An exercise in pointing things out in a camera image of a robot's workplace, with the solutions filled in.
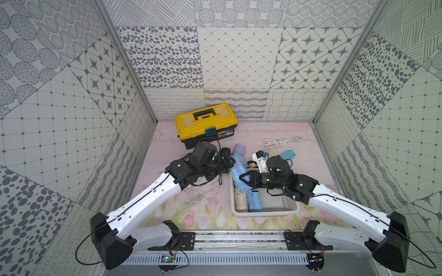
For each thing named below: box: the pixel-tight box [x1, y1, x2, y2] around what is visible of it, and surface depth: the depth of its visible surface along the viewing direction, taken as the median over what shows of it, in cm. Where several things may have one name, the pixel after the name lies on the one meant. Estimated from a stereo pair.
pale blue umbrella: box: [231, 152, 253, 193], surface depth 73 cm
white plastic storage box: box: [230, 169, 300, 217], surface depth 81 cm
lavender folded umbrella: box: [231, 143, 247, 157], surface depth 106 cm
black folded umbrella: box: [220, 147, 236, 171], surface depth 66 cm
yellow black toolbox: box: [174, 103, 239, 150], surface depth 100 cm
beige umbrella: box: [234, 188, 249, 213], surface depth 83 cm
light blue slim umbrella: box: [246, 190, 264, 213], surface depth 83 cm
